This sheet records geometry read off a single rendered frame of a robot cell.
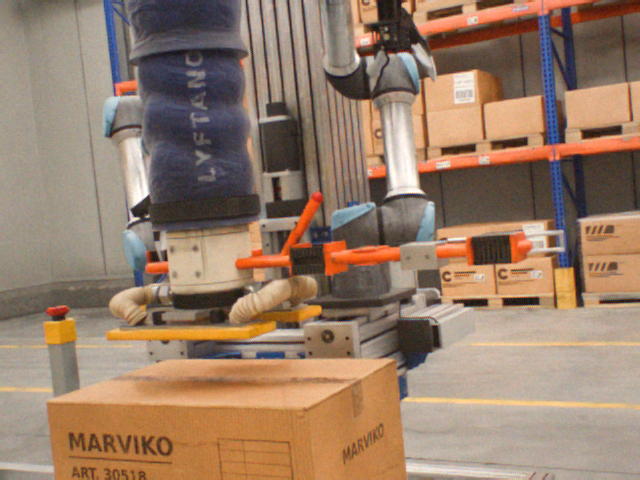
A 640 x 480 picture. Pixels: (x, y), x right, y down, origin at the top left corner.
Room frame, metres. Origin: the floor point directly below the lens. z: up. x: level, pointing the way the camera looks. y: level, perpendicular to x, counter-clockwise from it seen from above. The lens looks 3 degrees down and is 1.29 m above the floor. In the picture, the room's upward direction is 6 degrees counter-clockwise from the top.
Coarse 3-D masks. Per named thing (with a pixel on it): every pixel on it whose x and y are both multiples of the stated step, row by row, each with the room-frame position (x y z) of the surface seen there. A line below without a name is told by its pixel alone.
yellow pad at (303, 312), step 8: (304, 304) 1.80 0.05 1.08; (264, 312) 1.77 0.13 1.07; (272, 312) 1.76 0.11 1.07; (280, 312) 1.75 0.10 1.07; (288, 312) 1.74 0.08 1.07; (296, 312) 1.73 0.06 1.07; (304, 312) 1.74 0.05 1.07; (312, 312) 1.77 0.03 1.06; (320, 312) 1.80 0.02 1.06; (176, 320) 1.86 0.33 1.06; (184, 320) 1.85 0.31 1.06; (192, 320) 1.84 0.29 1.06; (200, 320) 1.83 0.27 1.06; (264, 320) 1.76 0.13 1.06; (272, 320) 1.75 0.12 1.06; (280, 320) 1.74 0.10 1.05; (288, 320) 1.73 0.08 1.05; (296, 320) 1.72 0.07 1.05
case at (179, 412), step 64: (128, 384) 1.80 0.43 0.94; (192, 384) 1.73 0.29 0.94; (256, 384) 1.67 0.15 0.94; (320, 384) 1.61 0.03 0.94; (384, 384) 1.73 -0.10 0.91; (64, 448) 1.70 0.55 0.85; (128, 448) 1.62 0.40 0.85; (192, 448) 1.56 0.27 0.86; (256, 448) 1.49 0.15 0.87; (320, 448) 1.47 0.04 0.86; (384, 448) 1.70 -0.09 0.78
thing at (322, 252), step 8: (344, 240) 1.66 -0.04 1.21; (296, 248) 1.62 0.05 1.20; (304, 248) 1.60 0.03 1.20; (312, 248) 1.59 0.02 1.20; (320, 248) 1.58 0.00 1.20; (328, 248) 1.59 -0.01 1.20; (336, 248) 1.62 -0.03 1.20; (344, 248) 1.65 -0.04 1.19; (296, 256) 1.61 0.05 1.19; (304, 256) 1.60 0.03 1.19; (312, 256) 1.59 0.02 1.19; (320, 256) 1.59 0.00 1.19; (328, 256) 1.59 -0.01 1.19; (296, 264) 1.62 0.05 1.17; (304, 264) 1.61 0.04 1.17; (312, 264) 1.60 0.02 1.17; (320, 264) 1.59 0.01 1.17; (328, 264) 1.59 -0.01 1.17; (336, 264) 1.61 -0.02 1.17; (344, 264) 1.64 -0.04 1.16; (296, 272) 1.61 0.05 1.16; (304, 272) 1.60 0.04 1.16; (312, 272) 1.59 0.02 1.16; (320, 272) 1.59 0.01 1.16; (328, 272) 1.59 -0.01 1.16; (336, 272) 1.61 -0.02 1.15
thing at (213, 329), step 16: (160, 320) 1.69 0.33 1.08; (208, 320) 1.69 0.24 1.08; (224, 320) 1.64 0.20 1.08; (256, 320) 1.63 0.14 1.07; (112, 336) 1.70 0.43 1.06; (128, 336) 1.68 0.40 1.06; (144, 336) 1.66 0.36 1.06; (160, 336) 1.64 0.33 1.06; (176, 336) 1.63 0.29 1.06; (192, 336) 1.61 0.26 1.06; (208, 336) 1.59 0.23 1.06; (224, 336) 1.58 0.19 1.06; (240, 336) 1.56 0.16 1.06; (256, 336) 1.57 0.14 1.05
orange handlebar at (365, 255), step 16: (528, 240) 1.46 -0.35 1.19; (256, 256) 1.73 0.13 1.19; (272, 256) 1.71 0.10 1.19; (288, 256) 1.64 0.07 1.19; (336, 256) 1.59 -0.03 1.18; (352, 256) 1.57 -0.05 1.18; (368, 256) 1.56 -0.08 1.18; (384, 256) 1.54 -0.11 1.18; (448, 256) 1.49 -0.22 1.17; (464, 256) 1.48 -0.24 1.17; (160, 272) 1.79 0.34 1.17
